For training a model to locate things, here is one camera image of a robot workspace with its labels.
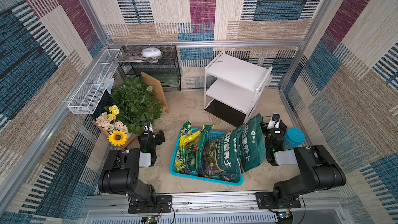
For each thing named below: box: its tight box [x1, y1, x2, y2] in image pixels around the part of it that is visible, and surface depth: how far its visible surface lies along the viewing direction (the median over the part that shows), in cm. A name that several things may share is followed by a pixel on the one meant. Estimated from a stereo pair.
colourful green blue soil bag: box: [184, 131, 208, 172], surface depth 75 cm
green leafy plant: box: [104, 76, 164, 135], surface depth 85 cm
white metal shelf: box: [204, 51, 274, 129], surface depth 87 cm
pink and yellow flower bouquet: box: [95, 105, 129, 134], surface depth 77 cm
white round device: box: [140, 47, 162, 59], surface depth 90 cm
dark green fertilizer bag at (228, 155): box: [203, 123, 246, 182], surface depth 69 cm
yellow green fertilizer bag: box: [179, 120, 192, 146], surface depth 85 cm
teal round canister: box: [282, 127, 306, 150], surface depth 85 cm
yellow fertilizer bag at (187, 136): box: [174, 120, 215, 173], surface depth 82 cm
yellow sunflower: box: [107, 129, 128, 147], surface depth 71 cm
